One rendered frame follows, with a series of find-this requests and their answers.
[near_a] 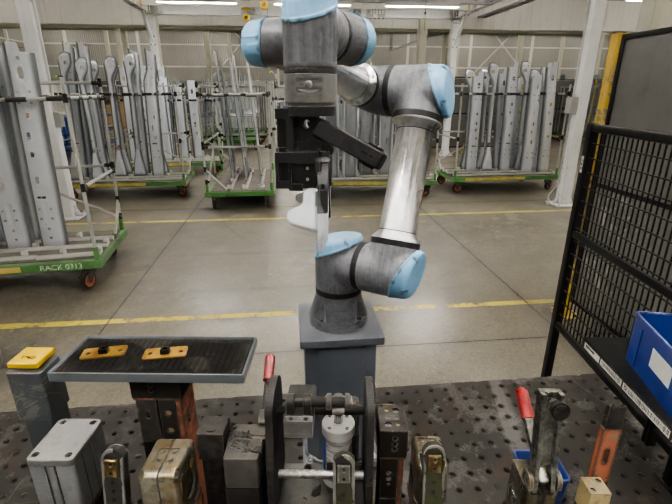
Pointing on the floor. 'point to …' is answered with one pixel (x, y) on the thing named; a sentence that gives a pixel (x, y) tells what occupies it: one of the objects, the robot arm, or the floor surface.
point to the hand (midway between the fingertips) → (326, 237)
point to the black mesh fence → (611, 255)
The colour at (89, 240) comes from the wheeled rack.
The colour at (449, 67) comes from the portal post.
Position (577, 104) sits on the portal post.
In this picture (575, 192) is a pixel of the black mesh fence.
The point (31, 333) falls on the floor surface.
